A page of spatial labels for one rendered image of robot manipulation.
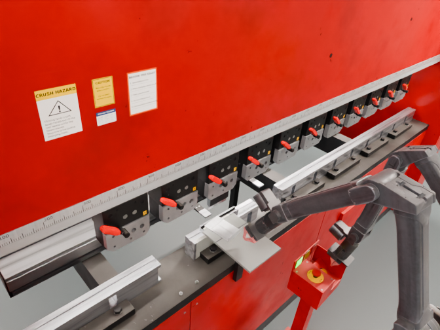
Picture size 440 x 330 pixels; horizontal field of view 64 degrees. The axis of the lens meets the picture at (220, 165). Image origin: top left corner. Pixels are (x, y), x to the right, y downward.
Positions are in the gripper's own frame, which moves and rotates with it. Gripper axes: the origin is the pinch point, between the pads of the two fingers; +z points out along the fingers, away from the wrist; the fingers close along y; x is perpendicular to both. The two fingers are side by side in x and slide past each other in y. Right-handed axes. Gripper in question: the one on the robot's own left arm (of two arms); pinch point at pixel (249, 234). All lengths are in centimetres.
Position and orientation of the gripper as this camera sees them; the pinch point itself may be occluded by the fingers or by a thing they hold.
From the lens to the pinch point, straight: 135.9
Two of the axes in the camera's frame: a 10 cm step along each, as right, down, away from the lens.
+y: -7.3, 3.3, -6.0
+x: 5.4, 8.2, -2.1
